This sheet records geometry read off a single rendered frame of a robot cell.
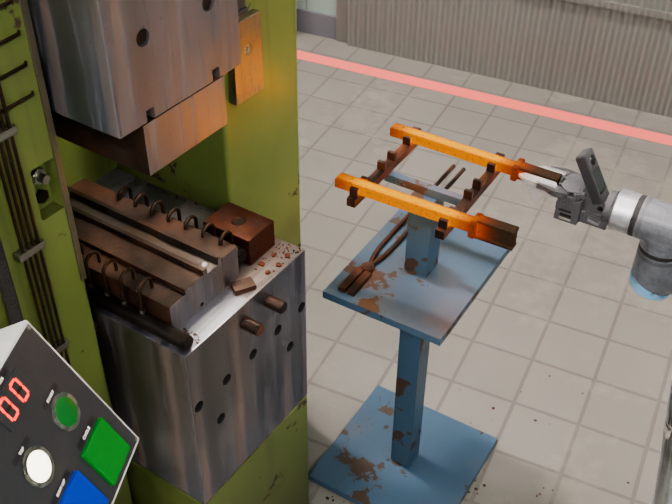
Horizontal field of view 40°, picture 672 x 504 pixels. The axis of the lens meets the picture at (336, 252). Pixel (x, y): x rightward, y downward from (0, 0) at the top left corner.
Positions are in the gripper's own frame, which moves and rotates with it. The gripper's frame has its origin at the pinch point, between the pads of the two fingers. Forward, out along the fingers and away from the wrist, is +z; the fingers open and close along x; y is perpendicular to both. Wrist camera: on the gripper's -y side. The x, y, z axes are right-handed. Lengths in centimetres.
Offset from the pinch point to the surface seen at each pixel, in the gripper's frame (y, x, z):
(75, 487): -4, -116, 21
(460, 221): -0.5, -25.1, 4.0
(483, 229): 0.1, -24.2, -0.7
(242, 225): 1, -48, 42
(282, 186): 11, -21, 51
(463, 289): 26.4, -14.6, 5.6
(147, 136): -35, -74, 38
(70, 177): 3, -53, 86
